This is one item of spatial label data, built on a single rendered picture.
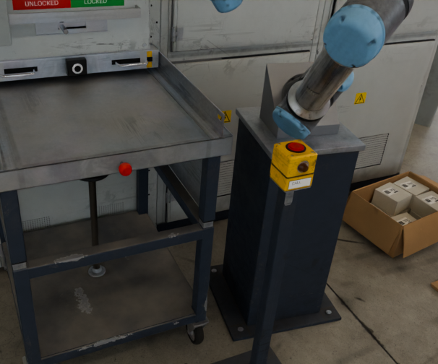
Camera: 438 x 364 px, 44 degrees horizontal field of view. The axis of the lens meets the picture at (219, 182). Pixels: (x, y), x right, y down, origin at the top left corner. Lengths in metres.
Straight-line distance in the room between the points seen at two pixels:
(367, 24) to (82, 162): 0.72
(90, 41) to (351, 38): 0.90
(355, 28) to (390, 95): 1.65
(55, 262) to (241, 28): 1.13
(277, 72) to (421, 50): 1.15
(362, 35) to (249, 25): 1.08
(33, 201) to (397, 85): 1.71
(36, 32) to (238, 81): 0.86
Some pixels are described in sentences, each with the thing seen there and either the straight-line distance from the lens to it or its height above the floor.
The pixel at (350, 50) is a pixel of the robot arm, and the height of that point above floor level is 1.18.
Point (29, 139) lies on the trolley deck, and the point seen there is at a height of 0.85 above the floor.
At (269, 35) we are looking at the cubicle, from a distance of 2.22.
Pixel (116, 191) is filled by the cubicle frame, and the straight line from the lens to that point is 2.27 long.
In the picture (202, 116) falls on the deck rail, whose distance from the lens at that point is 1.56.
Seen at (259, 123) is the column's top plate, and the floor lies 0.75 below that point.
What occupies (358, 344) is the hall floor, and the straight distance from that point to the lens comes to 2.14.
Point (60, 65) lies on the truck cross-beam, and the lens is 1.76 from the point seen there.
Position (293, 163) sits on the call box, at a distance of 1.31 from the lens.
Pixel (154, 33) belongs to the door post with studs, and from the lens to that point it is 2.04.
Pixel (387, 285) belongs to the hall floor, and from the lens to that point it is 2.42.
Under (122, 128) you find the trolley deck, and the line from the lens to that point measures 1.49.
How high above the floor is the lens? 1.53
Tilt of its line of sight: 32 degrees down
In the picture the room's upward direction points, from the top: 5 degrees clockwise
